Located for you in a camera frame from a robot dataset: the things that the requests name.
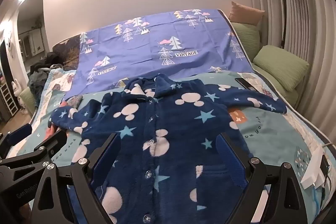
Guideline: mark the teal cartoon print quilt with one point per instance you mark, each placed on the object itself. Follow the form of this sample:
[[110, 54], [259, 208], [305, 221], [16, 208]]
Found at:
[[274, 138]]

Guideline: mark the navy fleece star pajama top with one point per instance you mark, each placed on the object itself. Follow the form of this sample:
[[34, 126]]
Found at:
[[168, 169]]

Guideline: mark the purple tree print sheet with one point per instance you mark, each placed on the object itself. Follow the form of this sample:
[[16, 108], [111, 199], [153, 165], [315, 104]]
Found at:
[[179, 44]]

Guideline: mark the folded floral cloth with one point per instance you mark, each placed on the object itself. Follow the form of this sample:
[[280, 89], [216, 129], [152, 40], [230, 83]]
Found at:
[[74, 101]]

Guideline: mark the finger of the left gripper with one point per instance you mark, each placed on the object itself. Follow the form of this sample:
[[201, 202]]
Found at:
[[11, 139], [48, 148]]

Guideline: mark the green pillow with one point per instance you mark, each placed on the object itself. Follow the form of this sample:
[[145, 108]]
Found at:
[[288, 69], [249, 36]]

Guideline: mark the arched wall mirror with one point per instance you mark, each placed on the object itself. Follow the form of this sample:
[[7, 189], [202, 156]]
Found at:
[[32, 36]]

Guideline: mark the green pillow far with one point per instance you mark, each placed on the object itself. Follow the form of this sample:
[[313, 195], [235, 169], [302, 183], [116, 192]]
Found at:
[[249, 36]]

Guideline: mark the dark patterned pillow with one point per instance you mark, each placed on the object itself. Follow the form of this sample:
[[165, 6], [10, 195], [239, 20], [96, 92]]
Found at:
[[68, 51]]

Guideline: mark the white shelf rack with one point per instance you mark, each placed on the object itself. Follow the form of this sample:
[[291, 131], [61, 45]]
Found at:
[[9, 100]]

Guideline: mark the white power strip box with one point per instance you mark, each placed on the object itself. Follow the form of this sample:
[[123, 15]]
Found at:
[[317, 170]]

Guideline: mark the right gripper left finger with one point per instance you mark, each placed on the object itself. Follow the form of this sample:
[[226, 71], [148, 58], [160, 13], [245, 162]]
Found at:
[[52, 203]]

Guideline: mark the peach pillow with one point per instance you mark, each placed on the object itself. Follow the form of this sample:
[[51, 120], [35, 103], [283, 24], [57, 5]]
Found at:
[[245, 14]]

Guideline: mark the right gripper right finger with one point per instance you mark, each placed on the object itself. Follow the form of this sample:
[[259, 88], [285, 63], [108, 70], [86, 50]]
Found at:
[[284, 202]]

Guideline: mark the pile of dark clothes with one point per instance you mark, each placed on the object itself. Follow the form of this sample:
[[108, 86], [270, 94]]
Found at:
[[39, 73]]

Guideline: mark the green pillow near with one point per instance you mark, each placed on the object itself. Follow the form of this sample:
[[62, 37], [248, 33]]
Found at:
[[288, 69]]

